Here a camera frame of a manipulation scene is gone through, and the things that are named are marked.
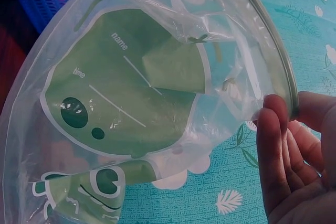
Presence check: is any person's right hand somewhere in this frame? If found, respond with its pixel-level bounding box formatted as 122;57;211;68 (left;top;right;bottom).
256;90;336;224

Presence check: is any clear frog print zip bag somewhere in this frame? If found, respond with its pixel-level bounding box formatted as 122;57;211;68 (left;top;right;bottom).
0;0;300;224

